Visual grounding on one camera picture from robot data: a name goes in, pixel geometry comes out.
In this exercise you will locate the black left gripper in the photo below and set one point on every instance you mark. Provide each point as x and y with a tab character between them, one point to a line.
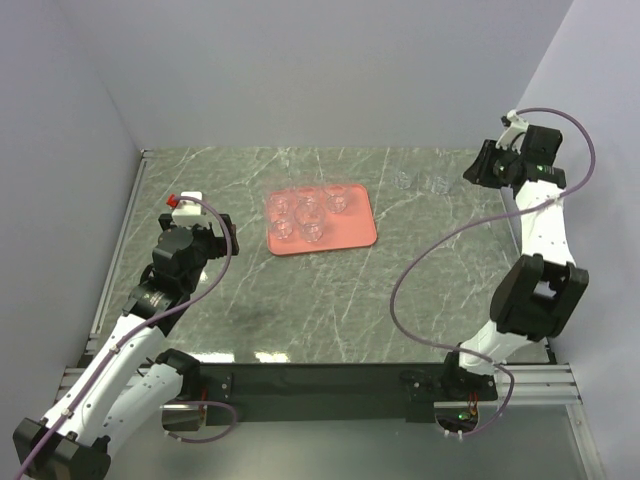
217	243

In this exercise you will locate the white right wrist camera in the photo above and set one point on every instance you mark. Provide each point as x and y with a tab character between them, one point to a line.
514	127

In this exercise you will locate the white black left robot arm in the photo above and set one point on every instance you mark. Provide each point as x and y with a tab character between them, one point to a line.
78	437

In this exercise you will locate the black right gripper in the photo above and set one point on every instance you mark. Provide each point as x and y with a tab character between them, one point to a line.
479	172

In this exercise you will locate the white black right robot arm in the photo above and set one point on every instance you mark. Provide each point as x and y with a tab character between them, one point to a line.
539	294

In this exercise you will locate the pink rectangular plastic tray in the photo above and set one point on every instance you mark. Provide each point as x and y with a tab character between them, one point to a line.
353	228

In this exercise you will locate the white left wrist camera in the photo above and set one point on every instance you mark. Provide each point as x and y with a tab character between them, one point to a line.
187	213

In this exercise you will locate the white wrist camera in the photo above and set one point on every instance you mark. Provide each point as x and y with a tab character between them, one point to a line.
514	127
187	213

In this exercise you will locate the clear faceted glass tumbler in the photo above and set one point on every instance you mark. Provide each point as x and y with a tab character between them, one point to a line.
278	202
311	232
281	227
402	179
309	212
336	197
440	185

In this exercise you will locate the aluminium extrusion frame rail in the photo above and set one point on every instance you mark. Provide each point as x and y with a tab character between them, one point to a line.
107	290

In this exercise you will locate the black front mounting beam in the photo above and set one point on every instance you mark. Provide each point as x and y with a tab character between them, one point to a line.
271	392

